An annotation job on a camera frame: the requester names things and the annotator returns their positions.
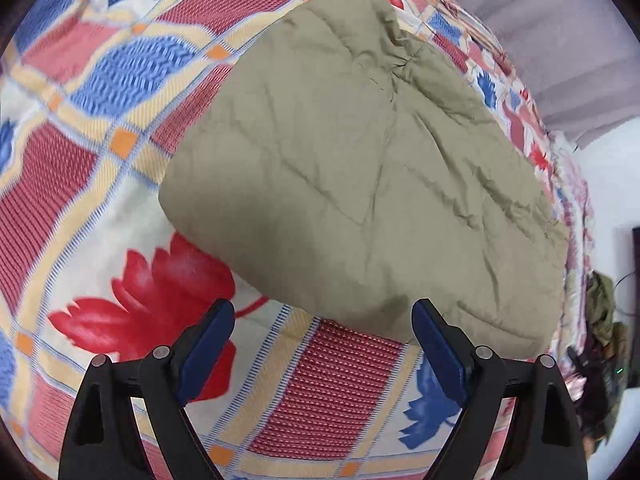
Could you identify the crumpled olive green cloth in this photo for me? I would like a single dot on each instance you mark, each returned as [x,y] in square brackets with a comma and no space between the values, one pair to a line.
[602,310]

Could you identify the leaf patterned checked quilt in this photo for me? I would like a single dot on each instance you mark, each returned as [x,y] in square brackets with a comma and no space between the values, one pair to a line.
[100,160]

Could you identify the grey curtain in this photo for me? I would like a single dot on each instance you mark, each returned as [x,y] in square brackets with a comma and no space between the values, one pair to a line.
[560,35]

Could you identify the pink floral blanket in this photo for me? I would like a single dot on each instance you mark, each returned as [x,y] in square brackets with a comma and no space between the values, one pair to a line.
[575,220]

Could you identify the olive padded jacket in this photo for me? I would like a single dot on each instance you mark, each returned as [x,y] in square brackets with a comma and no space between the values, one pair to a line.
[360,170]

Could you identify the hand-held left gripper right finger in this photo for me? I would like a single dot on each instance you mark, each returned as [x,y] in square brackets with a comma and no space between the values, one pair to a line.
[435,350]

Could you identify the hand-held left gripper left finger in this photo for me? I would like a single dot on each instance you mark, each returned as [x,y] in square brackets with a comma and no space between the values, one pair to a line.
[210,345]

